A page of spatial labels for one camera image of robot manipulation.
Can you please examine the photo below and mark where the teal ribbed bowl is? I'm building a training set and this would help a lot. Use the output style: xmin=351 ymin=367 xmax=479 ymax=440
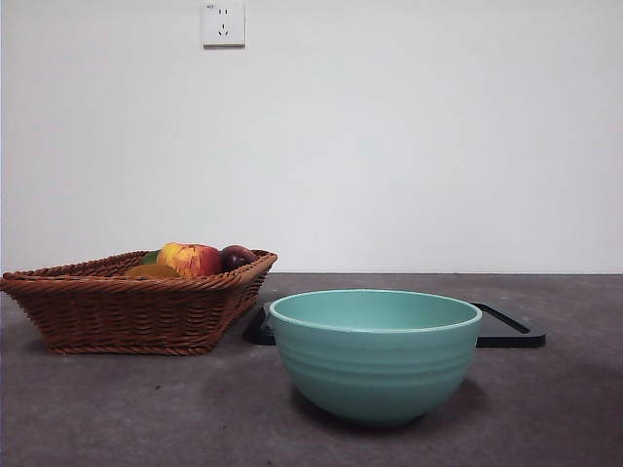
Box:
xmin=268 ymin=288 xmax=485 ymax=429

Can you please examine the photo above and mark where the brown kiwifruit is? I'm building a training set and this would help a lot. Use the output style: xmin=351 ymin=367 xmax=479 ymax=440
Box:
xmin=124 ymin=263 xmax=180 ymax=279

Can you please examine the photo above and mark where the dark red plum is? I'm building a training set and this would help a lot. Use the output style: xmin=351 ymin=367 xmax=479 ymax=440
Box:
xmin=219 ymin=244 xmax=258 ymax=273

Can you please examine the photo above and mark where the red yellow apple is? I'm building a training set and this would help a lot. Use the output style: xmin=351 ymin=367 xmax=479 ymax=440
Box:
xmin=155 ymin=242 xmax=224 ymax=278

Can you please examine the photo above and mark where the brown wicker basket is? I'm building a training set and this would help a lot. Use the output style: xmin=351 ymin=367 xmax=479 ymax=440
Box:
xmin=0 ymin=249 xmax=278 ymax=356

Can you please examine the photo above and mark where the dark rectangular tray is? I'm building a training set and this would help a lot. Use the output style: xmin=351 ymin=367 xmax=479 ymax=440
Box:
xmin=247 ymin=300 xmax=546 ymax=349

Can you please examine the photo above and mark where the white wall socket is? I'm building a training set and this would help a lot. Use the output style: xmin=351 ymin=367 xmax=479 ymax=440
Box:
xmin=202 ymin=0 xmax=246 ymax=49

